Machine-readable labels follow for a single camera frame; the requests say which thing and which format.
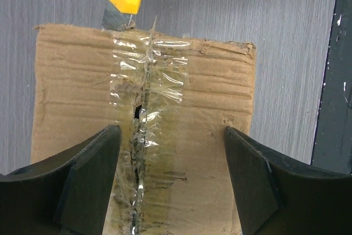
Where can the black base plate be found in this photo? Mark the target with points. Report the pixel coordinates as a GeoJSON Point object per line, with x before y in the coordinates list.
{"type": "Point", "coordinates": [332, 143]}

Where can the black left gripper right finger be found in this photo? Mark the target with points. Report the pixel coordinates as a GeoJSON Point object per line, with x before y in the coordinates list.
{"type": "Point", "coordinates": [276, 194]}

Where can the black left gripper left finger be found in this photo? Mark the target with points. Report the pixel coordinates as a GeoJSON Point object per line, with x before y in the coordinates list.
{"type": "Point", "coordinates": [67, 193]}

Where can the brown cardboard express box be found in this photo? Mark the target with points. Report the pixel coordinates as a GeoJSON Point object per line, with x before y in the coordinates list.
{"type": "Point", "coordinates": [172, 98]}

